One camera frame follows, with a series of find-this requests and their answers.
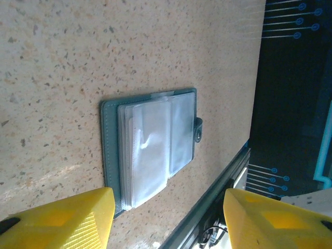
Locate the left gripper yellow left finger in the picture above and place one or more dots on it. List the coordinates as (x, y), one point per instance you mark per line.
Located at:
(64, 225)

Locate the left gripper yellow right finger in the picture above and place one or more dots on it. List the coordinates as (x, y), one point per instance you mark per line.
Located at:
(272, 228)

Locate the teal leather card holder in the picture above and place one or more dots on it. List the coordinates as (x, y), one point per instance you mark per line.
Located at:
(111, 135)

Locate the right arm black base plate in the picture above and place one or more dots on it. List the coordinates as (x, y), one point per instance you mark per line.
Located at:
(211, 230)

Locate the aluminium front frame rails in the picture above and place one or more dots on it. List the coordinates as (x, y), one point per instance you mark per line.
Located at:
(220, 186)

